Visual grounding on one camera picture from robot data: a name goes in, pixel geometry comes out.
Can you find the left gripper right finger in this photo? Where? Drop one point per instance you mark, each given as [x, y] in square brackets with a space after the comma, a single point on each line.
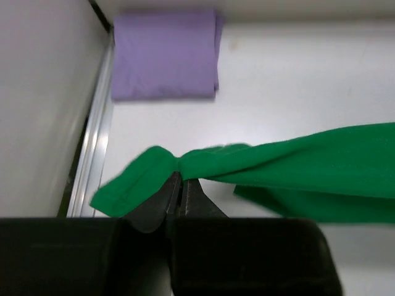
[195, 204]

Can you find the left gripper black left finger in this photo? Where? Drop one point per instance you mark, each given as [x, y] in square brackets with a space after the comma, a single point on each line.
[150, 215]

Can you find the green t shirt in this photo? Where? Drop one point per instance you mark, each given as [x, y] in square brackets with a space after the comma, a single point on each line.
[343, 175]

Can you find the purple t shirt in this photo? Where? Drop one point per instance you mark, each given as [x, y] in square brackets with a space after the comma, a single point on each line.
[166, 55]

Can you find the aluminium frame rail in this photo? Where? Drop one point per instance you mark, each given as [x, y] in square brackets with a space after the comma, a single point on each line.
[87, 174]

